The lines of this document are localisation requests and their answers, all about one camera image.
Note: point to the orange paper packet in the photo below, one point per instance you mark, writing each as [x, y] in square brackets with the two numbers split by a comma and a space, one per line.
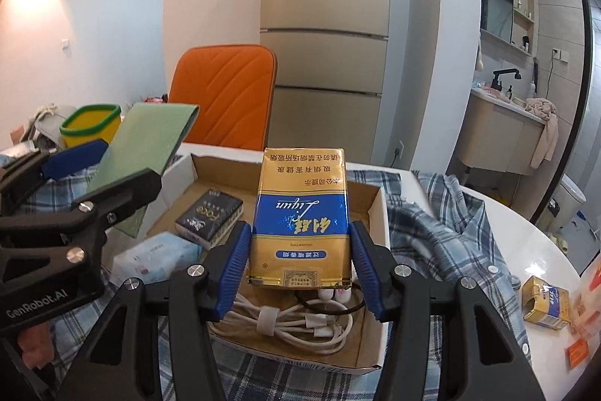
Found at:
[577, 354]

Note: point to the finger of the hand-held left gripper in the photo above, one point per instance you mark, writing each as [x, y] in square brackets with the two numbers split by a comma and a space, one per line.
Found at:
[122, 194]
[75, 156]

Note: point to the orange quilted chair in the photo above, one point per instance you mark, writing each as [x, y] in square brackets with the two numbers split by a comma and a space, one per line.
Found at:
[225, 95]

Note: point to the recessed wall shelf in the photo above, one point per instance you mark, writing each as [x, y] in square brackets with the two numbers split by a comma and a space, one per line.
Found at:
[523, 1]

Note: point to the white canvas bag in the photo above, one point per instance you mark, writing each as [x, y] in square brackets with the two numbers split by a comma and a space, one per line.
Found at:
[47, 119]

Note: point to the gold and blue cigarette pack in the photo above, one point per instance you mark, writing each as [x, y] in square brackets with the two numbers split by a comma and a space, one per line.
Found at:
[300, 194]

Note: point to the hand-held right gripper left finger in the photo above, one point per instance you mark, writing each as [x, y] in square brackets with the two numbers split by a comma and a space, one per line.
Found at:
[234, 269]

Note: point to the shallow cardboard box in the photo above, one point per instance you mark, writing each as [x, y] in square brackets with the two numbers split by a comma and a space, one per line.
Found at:
[220, 173]

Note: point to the small gold cigarette pack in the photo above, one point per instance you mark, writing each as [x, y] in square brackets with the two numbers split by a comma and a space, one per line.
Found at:
[544, 302]

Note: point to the black cigarette pack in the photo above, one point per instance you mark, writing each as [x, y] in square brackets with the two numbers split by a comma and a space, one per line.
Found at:
[206, 215]

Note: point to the bathroom mirror cabinet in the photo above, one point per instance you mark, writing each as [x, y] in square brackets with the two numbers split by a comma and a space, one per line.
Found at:
[497, 6]

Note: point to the person's left hand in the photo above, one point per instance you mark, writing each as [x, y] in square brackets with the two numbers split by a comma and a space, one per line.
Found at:
[35, 344]

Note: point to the white wall outlet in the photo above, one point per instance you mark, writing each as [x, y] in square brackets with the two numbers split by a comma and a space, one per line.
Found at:
[559, 55]

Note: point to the beige towel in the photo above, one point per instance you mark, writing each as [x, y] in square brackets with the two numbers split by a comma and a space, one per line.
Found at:
[547, 133]

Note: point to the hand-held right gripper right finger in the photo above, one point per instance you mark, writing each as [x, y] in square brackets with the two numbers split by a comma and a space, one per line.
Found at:
[368, 269]

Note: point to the beige refrigerator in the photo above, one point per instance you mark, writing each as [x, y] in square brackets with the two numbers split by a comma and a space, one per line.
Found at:
[324, 6]

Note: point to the green paper booklet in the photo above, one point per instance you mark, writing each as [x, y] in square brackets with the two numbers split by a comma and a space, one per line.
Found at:
[150, 133]

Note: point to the white wall switch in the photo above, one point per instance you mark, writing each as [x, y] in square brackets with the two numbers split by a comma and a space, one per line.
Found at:
[66, 45]

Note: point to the yellow container green rim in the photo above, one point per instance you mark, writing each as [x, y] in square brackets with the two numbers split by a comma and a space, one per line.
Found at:
[89, 131]

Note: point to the light blue tissue pack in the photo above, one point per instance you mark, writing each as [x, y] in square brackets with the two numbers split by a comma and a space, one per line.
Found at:
[155, 255]

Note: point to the black faucet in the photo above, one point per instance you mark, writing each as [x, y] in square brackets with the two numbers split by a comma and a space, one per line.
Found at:
[498, 79]

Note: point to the beige vanity cabinet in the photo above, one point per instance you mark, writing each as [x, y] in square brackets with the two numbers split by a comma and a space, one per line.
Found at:
[497, 133]

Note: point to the red plastic item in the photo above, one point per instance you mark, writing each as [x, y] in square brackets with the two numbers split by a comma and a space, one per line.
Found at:
[156, 99]

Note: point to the blue plaid shirt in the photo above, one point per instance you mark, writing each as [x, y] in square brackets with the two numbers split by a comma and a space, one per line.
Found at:
[432, 250]

